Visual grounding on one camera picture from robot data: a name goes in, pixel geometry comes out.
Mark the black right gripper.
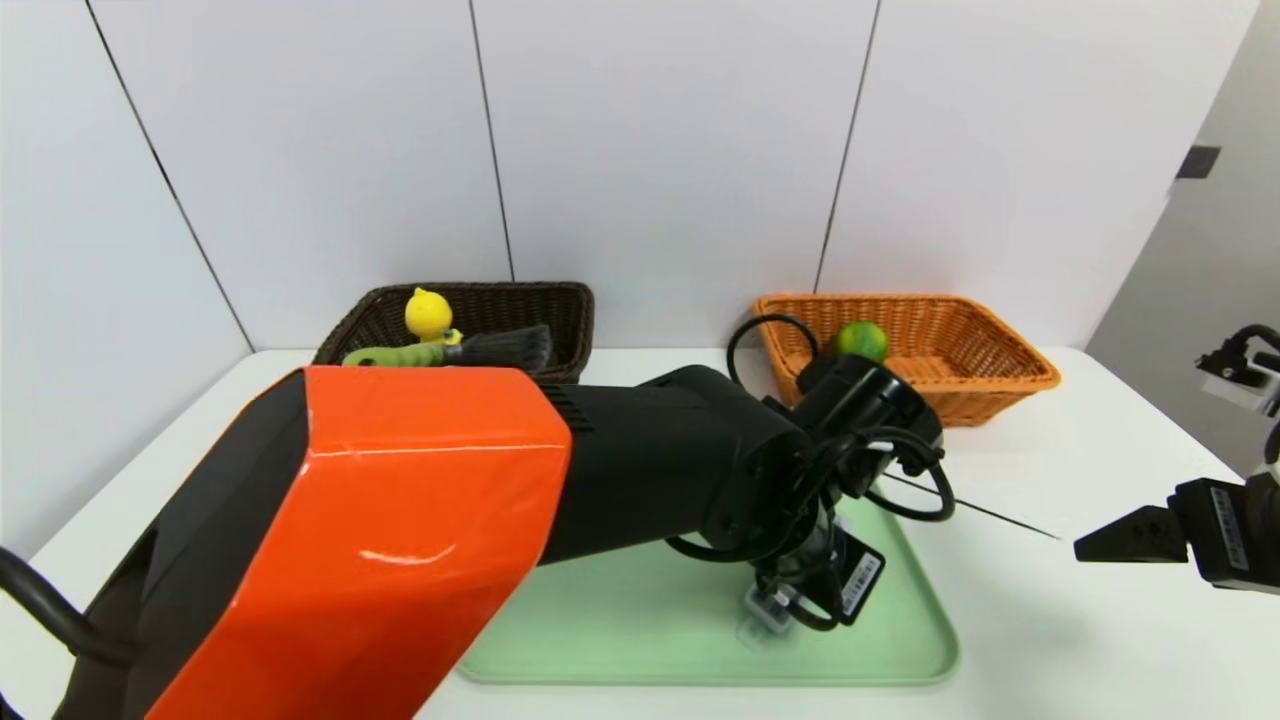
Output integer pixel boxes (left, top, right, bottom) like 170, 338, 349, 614
1073, 472, 1280, 596

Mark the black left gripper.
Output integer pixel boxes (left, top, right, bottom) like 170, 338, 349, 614
795, 503, 886, 626

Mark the clear plastic compass case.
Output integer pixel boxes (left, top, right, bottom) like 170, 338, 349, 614
738, 585, 801, 649

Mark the green lime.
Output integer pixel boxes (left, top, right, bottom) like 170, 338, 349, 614
830, 320, 890, 363

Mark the grey brush with green handle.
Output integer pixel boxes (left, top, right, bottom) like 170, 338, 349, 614
342, 323, 554, 373

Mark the yellow duck toy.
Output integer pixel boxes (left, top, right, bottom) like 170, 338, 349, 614
404, 287, 464, 347

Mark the orange wicker basket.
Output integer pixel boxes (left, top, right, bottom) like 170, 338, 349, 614
753, 292, 1061, 429

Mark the dark brown wicker basket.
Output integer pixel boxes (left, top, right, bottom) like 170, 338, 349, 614
312, 281, 597, 386

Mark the black zip tie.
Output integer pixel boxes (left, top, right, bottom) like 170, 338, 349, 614
880, 472, 1063, 542

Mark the light green plastic tray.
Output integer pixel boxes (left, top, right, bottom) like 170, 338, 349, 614
455, 470, 961, 687

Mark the thin cable with white tag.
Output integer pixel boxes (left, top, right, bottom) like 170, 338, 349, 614
757, 570, 843, 634

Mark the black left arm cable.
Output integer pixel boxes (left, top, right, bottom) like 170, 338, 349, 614
665, 313, 957, 563

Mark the black left cable loop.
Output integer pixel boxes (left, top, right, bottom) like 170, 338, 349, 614
0, 545, 136, 720

